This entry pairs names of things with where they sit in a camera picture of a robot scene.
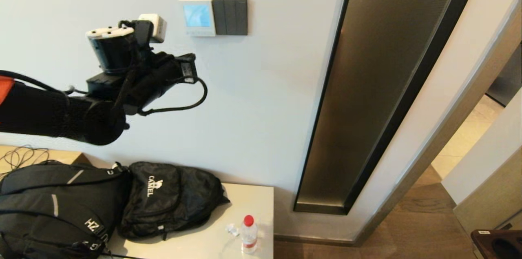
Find white wall thermostat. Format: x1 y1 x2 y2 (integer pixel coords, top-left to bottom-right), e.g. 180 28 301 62
179 0 217 37

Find black Camel logo backpack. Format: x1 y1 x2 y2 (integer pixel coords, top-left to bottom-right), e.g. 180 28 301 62
117 162 230 241

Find large black backpack grey stripes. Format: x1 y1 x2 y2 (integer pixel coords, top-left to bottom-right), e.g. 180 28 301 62
0 161 134 259

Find clear water bottle red cap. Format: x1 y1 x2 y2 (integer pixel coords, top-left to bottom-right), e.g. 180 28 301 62
240 215 259 255

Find beige door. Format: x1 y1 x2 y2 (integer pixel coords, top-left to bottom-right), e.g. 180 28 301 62
442 88 522 234

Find dark grey cabinet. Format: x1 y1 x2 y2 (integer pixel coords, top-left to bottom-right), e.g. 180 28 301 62
485 44 522 107

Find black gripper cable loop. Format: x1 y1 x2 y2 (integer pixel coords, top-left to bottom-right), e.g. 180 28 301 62
139 77 208 116

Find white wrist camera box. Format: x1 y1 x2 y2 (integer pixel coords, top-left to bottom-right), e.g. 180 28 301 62
138 13 167 44

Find grey wall light switch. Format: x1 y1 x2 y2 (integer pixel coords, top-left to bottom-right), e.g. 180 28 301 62
212 0 248 36

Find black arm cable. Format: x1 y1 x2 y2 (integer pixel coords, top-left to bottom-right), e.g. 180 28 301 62
0 70 88 97

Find thin black cable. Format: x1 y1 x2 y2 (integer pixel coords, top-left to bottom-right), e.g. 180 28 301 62
0 145 51 179

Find grey-brown door frame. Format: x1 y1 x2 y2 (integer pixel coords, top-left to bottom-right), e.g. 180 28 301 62
354 6 522 248

